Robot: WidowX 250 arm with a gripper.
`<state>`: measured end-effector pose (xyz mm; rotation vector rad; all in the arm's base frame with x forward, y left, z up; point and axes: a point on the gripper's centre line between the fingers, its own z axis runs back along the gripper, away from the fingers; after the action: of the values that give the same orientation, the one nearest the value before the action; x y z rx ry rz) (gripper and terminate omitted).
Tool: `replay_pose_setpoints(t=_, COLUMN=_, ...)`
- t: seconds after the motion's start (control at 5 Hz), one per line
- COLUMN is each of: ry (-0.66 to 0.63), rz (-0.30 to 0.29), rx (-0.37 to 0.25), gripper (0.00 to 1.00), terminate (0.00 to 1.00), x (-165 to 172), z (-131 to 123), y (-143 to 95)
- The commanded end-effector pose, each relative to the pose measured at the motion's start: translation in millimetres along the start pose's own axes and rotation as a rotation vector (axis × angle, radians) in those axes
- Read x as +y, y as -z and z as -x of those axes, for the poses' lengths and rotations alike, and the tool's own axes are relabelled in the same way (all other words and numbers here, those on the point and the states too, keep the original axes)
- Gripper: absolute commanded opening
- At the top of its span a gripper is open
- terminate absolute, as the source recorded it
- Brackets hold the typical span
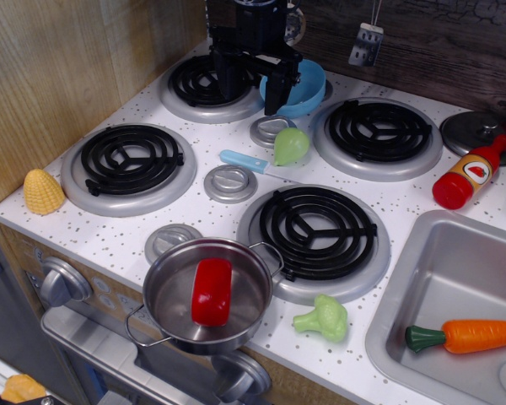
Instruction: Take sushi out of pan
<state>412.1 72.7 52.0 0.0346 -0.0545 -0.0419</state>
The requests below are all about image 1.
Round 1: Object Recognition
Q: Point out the silver front knob left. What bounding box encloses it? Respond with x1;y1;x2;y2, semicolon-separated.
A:
40;256;93;307

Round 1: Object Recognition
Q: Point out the silver top knob middle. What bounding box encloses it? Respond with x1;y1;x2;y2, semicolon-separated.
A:
203;165;258;204

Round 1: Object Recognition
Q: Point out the stove burner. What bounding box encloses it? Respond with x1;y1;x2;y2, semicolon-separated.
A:
159;55;264;124
61;124;196;218
312;98;443;182
236;185;390;305

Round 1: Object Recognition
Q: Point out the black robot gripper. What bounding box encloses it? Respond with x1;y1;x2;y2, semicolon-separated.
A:
209;1;303;116

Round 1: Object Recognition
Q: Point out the red toy sushi piece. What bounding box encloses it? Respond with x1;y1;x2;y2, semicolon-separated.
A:
191;257;232;327

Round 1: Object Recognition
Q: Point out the red toy ketchup bottle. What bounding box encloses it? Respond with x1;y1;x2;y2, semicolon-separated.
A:
432;134;506;210

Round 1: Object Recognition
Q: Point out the light blue plastic bowl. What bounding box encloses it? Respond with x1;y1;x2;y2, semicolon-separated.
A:
260;60;326;118

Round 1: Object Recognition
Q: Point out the back left stove burner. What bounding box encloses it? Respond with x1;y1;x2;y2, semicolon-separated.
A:
159;55;264;124

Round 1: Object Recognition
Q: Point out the light green toy pear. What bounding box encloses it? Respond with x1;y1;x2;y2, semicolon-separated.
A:
273;127;310;166

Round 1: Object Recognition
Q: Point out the green toy broccoli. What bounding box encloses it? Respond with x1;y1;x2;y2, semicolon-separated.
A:
293;294;347;343

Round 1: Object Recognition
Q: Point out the front right stove burner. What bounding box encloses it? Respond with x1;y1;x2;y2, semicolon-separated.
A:
236;185;390;305

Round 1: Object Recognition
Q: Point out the front left stove burner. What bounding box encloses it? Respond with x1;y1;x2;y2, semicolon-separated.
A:
61;124;196;218

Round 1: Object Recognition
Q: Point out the orange toy carrot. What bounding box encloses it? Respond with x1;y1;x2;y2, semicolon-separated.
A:
405;319;506;354

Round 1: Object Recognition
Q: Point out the hanging metal strainer ladle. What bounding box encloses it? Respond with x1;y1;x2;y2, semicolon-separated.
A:
284;1;306;46

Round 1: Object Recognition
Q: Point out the silver pot lid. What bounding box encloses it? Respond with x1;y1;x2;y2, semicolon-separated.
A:
440;111;506;156

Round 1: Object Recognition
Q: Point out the silver front knob right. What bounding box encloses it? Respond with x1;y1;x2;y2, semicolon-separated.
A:
211;350;272;404

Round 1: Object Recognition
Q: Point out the hanging metal spatula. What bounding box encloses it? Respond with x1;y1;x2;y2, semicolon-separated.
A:
348;0;384;68

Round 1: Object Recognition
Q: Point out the silver top knob lower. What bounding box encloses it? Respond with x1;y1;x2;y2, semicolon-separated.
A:
144;224;202;264

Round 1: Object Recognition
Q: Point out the silver toy sink basin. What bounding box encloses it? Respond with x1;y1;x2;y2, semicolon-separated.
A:
365;210;506;404

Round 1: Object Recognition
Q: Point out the silver top knob upper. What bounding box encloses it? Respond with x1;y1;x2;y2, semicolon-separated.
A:
249;116;297;149

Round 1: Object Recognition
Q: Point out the small stainless steel pot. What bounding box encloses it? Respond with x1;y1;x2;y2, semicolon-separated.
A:
139;238;284;355

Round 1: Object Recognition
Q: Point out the silver oven door handle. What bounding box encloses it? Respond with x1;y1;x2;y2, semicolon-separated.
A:
41;306;220;404

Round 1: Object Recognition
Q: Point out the yellow toy corn cob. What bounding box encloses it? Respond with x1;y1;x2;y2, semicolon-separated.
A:
24;169;66;215

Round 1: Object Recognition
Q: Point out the blue handled toy knife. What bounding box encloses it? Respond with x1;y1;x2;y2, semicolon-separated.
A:
219;149;301;184

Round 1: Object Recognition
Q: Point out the back right stove burner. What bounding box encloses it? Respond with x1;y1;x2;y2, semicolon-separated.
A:
312;98;443;182

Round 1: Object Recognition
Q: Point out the yellow toy on floor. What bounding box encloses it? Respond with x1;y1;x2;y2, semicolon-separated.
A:
1;374;46;404

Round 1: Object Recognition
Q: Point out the silver knob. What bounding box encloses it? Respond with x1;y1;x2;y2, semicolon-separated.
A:
211;350;272;404
249;116;297;149
203;165;258;204
144;224;202;264
40;256;93;307

